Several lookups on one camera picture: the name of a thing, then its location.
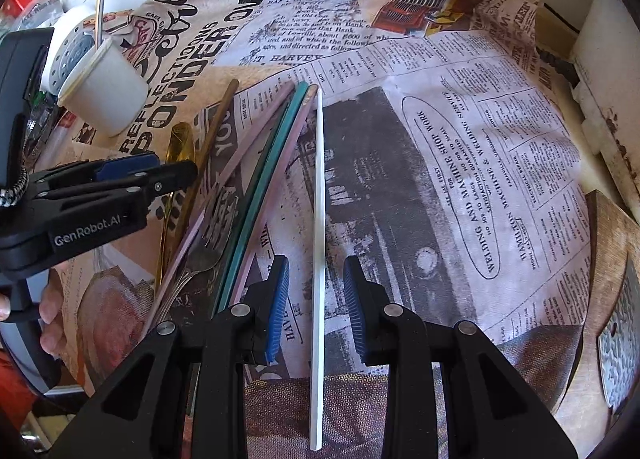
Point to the white cup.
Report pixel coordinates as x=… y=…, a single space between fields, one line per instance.
x=110 y=94

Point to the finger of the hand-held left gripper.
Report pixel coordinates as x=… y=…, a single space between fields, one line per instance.
x=127 y=165
x=172 y=176

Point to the pink chopstick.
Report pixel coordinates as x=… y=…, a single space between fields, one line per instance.
x=234 y=161
x=295 y=139

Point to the silver fork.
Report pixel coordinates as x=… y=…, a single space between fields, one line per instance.
x=202 y=251

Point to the gold spoon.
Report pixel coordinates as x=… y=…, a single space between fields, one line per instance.
x=180 y=141

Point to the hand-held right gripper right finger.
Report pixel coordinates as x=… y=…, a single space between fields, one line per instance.
x=355 y=311

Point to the newspaper print tablecloth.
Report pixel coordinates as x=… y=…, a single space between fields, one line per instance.
x=450 y=164

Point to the white chopstick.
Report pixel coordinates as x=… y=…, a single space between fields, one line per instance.
x=319 y=264

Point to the wooden board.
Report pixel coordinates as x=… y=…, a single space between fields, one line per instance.
x=600 y=249

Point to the embossed metal plate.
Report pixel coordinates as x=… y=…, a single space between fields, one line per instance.
x=622 y=349

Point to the person's left hand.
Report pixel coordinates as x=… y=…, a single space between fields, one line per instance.
x=55 y=309

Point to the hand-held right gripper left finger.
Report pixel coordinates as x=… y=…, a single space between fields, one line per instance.
x=277 y=311

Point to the white foam box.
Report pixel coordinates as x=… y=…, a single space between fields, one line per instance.
x=600 y=39

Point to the gold chopstick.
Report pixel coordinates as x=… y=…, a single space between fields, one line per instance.
x=215 y=129

